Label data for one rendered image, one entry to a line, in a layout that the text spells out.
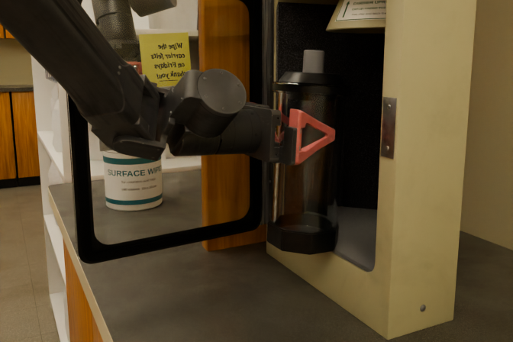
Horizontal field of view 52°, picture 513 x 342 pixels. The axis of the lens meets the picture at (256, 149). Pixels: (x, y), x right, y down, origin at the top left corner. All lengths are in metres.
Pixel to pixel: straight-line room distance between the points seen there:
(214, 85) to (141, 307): 0.35
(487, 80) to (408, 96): 0.48
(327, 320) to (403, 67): 0.34
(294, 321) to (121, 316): 0.23
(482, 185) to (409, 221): 0.47
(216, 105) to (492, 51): 0.65
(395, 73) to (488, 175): 0.52
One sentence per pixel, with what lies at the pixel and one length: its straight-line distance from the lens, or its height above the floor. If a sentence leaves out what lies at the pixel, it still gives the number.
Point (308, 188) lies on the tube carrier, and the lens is 0.69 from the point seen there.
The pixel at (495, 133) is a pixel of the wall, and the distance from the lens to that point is 1.08.
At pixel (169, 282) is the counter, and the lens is 0.83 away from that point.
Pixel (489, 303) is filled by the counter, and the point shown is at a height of 0.94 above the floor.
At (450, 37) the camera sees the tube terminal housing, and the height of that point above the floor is 1.30.
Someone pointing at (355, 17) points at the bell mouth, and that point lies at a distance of 0.71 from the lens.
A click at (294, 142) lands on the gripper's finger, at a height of 1.18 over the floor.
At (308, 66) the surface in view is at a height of 1.27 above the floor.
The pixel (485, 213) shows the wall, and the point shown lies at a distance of 1.11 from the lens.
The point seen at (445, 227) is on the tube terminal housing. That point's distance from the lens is 0.70.
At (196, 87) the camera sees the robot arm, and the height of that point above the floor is 1.25.
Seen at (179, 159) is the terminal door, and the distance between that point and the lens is 0.80.
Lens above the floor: 1.28
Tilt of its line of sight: 10 degrees down
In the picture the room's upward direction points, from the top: straight up
